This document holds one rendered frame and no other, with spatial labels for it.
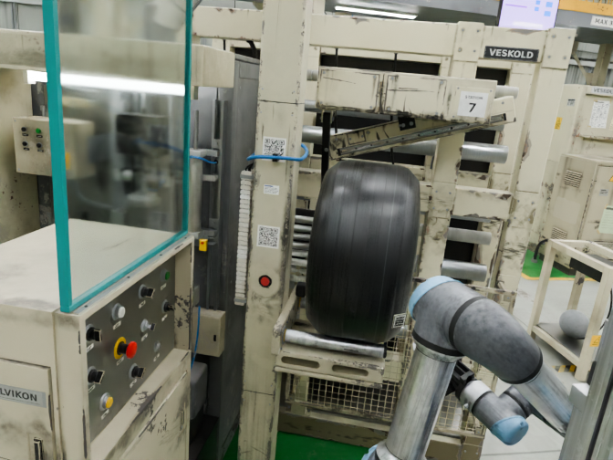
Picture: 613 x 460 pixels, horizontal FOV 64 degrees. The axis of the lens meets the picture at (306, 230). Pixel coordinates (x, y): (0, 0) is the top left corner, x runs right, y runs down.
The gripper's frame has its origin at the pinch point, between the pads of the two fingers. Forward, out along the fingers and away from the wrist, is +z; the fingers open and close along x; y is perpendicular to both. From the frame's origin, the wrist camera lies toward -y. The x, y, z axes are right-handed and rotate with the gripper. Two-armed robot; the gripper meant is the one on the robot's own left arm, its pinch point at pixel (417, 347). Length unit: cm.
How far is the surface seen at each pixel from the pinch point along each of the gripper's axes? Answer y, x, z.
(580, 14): -86, -641, 399
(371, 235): 29.3, 0.4, 18.6
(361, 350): -13.3, 7.3, 18.6
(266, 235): 19, 19, 53
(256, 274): 6, 26, 52
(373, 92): 51, -34, 62
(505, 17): -11, -335, 268
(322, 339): -10.3, 16.3, 27.9
